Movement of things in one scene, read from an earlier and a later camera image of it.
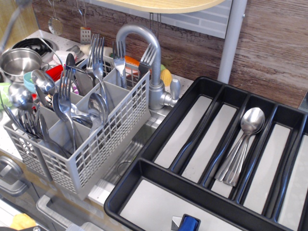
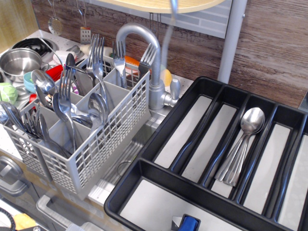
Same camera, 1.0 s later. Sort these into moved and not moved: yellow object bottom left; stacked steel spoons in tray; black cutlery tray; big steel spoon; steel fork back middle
Moved: big steel spoon
Not moved: stacked steel spoons in tray; yellow object bottom left; steel fork back middle; black cutlery tray
